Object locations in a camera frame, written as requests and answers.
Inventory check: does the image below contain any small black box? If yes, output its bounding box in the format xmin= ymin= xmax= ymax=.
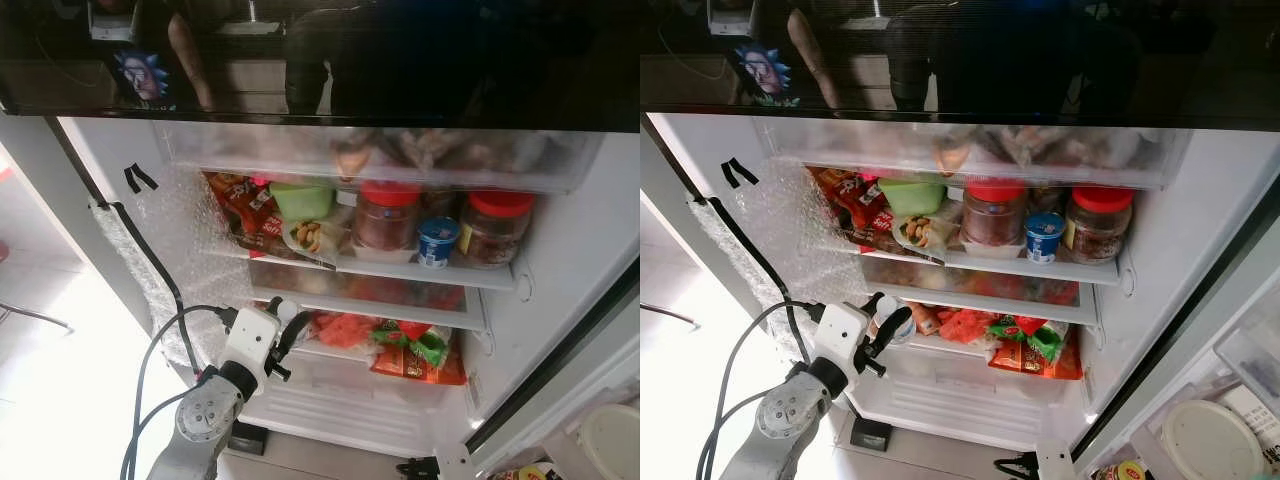
xmin=227 ymin=420 xmax=270 ymax=457
xmin=849 ymin=414 xmax=895 ymax=452

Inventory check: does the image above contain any orange snack packet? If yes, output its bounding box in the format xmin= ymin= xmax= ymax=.
xmin=988 ymin=335 xmax=1084 ymax=382
xmin=368 ymin=338 xmax=469 ymax=387

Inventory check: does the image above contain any bubble wrap sheet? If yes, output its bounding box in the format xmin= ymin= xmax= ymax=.
xmin=690 ymin=158 xmax=873 ymax=351
xmin=88 ymin=163 xmax=259 ymax=346

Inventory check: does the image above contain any glass fridge shelf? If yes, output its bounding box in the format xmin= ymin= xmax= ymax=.
xmin=845 ymin=235 xmax=1126 ymax=288
xmin=222 ymin=235 xmax=528 ymax=293

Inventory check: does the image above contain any black glass door fridge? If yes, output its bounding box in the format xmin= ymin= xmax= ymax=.
xmin=0 ymin=0 xmax=641 ymax=480
xmin=640 ymin=0 xmax=1280 ymax=480

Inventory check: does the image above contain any container with green lid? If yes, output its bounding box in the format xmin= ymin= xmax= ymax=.
xmin=878 ymin=176 xmax=947 ymax=218
xmin=269 ymin=179 xmax=337 ymax=223

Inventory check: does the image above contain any red snack packet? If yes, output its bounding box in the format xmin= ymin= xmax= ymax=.
xmin=203 ymin=171 xmax=284 ymax=259
xmin=808 ymin=166 xmax=891 ymax=253

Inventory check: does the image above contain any blue yogurt cup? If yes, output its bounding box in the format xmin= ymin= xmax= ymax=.
xmin=1023 ymin=210 xmax=1066 ymax=265
xmin=417 ymin=215 xmax=462 ymax=270

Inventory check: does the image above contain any black fridge compartment door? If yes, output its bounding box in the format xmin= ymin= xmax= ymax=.
xmin=1070 ymin=180 xmax=1280 ymax=480
xmin=462 ymin=255 xmax=641 ymax=480

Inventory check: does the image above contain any clear plastic fridge drawer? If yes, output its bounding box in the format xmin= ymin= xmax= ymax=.
xmin=153 ymin=120 xmax=603 ymax=195
xmin=755 ymin=117 xmax=1197 ymax=191

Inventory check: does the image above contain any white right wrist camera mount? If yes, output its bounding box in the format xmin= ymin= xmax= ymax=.
xmin=1034 ymin=439 xmax=1077 ymax=480
xmin=434 ymin=442 xmax=477 ymax=480

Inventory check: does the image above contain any blue cartoon face sticker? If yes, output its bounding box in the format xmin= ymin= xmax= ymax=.
xmin=733 ymin=44 xmax=803 ymax=107
xmin=112 ymin=49 xmax=168 ymax=109

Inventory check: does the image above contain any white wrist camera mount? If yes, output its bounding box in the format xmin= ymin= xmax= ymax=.
xmin=221 ymin=304 xmax=285 ymax=378
xmin=811 ymin=301 xmax=872 ymax=374
xmin=1034 ymin=439 xmax=1077 ymax=480
xmin=434 ymin=442 xmax=477 ymax=480

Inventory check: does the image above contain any round white lid container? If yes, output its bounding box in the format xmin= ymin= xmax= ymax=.
xmin=578 ymin=402 xmax=641 ymax=480
xmin=1160 ymin=399 xmax=1267 ymax=480

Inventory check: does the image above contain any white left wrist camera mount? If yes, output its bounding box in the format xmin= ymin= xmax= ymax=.
xmin=811 ymin=301 xmax=872 ymax=374
xmin=221 ymin=304 xmax=285 ymax=378

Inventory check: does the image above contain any brown jar with red lid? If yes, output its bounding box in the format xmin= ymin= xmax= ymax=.
xmin=455 ymin=189 xmax=537 ymax=270
xmin=351 ymin=181 xmax=424 ymax=264
xmin=1062 ymin=185 xmax=1136 ymax=265
xmin=960 ymin=177 xmax=1030 ymax=259

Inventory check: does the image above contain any clear crisper drawer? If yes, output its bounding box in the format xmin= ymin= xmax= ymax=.
xmin=880 ymin=262 xmax=1103 ymax=327
xmin=248 ymin=262 xmax=493 ymax=333

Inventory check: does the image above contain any clear bag of nuts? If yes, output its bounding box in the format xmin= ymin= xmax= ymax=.
xmin=892 ymin=212 xmax=963 ymax=263
xmin=282 ymin=217 xmax=353 ymax=268

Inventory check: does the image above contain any green food packet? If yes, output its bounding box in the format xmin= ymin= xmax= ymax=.
xmin=985 ymin=314 xmax=1066 ymax=363
xmin=372 ymin=319 xmax=453 ymax=368

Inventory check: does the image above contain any orange red food bag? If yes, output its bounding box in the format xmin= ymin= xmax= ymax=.
xmin=935 ymin=306 xmax=1001 ymax=347
xmin=313 ymin=311 xmax=378 ymax=352

